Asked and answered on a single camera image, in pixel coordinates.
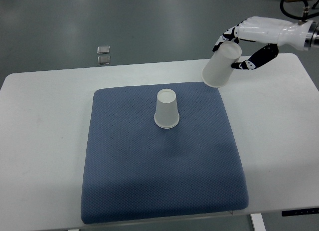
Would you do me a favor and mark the blue textured cushion mat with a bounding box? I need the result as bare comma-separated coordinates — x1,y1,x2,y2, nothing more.
81,82,249,224

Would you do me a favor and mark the white paper cup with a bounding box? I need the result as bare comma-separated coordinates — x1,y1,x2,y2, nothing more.
154,88,179,129
201,41,242,88

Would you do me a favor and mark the black cable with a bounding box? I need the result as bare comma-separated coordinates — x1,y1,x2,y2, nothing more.
279,0,319,23

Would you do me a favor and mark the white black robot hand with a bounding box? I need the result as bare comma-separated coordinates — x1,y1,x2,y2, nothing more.
212,16,313,70

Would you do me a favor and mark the white table leg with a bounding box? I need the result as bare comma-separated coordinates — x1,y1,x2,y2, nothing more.
250,214,266,231

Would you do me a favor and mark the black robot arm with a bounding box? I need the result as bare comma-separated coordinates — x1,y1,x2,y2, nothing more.
304,21,319,50

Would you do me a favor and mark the black table control panel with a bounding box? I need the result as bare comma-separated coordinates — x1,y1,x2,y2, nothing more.
281,208,319,217

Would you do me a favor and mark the upper metal floor plate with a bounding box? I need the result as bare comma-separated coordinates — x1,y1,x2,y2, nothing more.
97,45,110,54

